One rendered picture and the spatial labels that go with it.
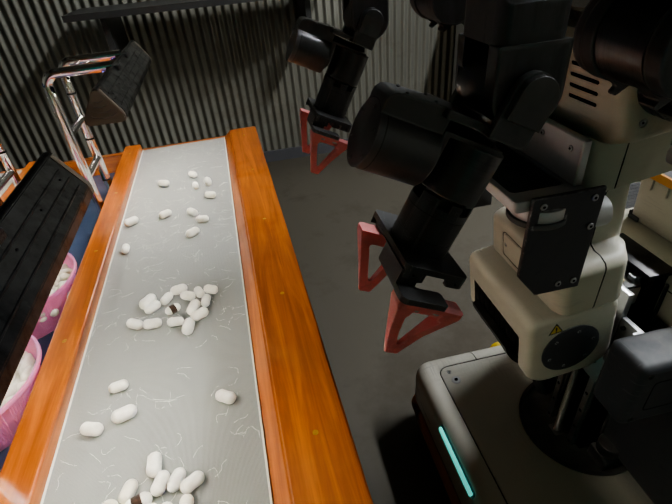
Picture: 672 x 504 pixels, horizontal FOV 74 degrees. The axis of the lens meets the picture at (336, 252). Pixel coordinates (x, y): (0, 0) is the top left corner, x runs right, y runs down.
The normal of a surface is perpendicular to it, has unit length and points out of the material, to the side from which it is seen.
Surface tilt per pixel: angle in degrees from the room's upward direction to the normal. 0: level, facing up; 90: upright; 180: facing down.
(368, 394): 0
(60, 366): 0
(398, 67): 90
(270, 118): 90
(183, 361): 0
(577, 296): 90
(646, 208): 92
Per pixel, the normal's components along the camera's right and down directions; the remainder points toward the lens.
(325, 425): -0.07, -0.82
